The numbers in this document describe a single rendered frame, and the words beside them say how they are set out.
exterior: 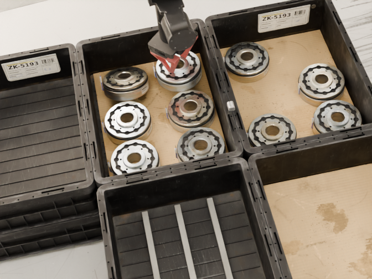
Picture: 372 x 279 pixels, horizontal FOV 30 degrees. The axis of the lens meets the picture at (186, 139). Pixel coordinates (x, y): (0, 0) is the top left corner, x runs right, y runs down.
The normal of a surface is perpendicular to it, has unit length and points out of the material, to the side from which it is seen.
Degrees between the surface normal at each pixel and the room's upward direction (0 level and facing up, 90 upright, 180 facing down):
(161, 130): 0
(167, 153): 0
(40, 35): 0
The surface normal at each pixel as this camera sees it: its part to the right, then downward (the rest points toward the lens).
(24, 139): -0.07, -0.58
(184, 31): 0.29, 0.78
